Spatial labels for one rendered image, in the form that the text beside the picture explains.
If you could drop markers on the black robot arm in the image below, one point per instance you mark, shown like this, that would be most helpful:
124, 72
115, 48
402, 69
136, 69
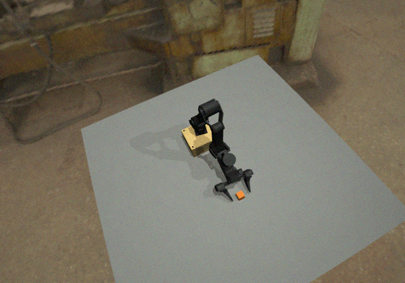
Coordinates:
217, 147

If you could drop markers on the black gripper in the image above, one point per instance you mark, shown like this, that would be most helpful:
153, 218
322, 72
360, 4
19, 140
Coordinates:
221, 186

